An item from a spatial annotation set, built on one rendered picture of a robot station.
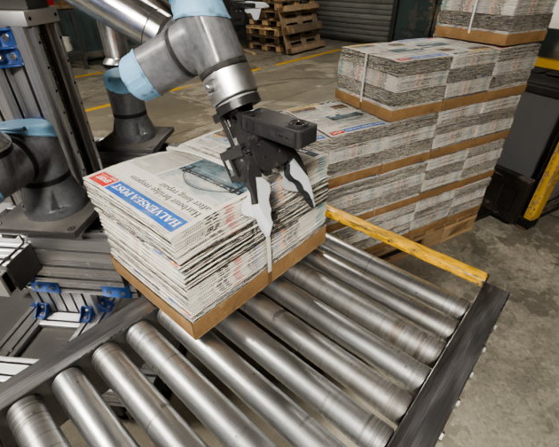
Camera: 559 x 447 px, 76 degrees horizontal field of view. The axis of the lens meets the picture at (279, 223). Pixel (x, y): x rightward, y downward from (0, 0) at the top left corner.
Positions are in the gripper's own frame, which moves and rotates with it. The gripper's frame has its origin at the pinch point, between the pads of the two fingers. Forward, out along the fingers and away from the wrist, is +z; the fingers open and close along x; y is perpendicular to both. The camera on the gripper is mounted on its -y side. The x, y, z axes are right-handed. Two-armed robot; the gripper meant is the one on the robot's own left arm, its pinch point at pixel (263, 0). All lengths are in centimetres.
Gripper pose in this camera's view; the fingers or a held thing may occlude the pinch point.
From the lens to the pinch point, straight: 162.8
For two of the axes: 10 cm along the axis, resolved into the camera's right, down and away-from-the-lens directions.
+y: -0.5, 7.4, 6.8
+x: 3.4, 6.5, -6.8
